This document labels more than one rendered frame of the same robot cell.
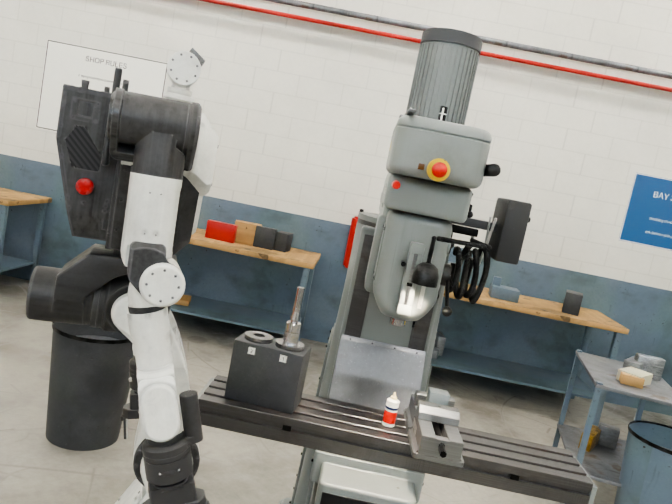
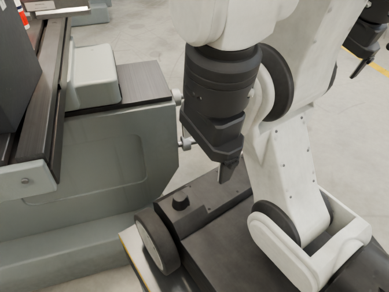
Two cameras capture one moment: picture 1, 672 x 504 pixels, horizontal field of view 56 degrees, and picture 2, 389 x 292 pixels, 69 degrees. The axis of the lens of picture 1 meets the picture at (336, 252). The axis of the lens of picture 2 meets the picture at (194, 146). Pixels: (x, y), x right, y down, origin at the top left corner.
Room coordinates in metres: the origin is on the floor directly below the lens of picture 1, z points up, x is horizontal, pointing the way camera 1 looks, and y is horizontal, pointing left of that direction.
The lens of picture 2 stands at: (1.68, 0.70, 1.28)
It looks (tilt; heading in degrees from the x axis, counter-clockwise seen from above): 43 degrees down; 252
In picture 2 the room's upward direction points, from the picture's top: straight up
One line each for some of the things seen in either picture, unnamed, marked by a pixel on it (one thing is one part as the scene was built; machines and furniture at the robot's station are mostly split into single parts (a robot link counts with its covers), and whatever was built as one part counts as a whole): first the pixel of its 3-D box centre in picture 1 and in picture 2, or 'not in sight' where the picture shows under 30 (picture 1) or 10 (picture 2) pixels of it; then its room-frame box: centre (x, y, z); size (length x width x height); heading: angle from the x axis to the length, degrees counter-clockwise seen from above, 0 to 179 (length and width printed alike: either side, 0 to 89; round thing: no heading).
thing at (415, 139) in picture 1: (433, 154); not in sight; (1.92, -0.23, 1.81); 0.47 x 0.26 x 0.16; 178
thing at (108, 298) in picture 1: (132, 304); not in sight; (1.33, 0.41, 1.34); 0.14 x 0.13 x 0.12; 17
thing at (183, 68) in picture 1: (182, 75); not in sight; (1.33, 0.38, 1.84); 0.10 x 0.07 x 0.09; 17
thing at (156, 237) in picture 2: not in sight; (156, 240); (1.65, 0.27, 0.50); 0.20 x 0.05 x 0.20; 107
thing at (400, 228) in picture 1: (410, 264); not in sight; (1.91, -0.23, 1.47); 0.21 x 0.19 x 0.32; 88
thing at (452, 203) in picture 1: (423, 196); not in sight; (1.95, -0.23, 1.68); 0.34 x 0.24 x 0.10; 178
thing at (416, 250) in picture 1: (410, 278); not in sight; (1.79, -0.22, 1.45); 0.04 x 0.04 x 0.21; 88
